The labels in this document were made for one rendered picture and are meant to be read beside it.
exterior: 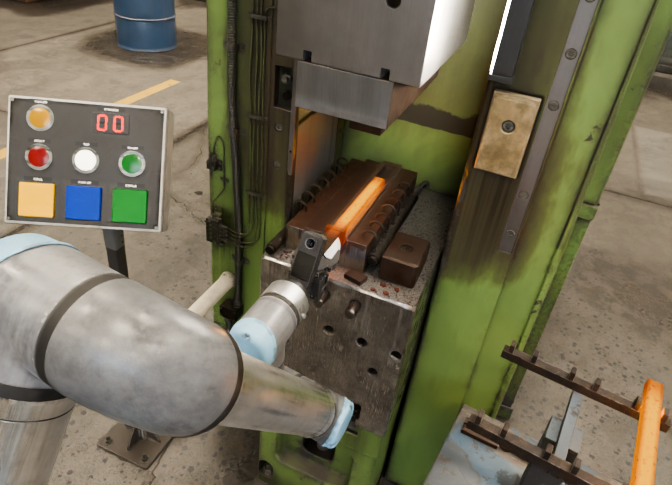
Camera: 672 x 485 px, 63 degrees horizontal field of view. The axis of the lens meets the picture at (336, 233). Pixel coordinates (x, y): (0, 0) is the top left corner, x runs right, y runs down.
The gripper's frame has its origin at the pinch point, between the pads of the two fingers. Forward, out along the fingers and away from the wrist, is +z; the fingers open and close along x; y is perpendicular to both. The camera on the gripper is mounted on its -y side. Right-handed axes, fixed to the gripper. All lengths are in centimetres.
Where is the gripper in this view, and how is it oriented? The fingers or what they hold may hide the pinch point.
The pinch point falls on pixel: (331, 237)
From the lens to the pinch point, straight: 121.6
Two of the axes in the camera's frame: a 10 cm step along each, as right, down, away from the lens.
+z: 3.9, -4.9, 7.8
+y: -1.0, 8.2, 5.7
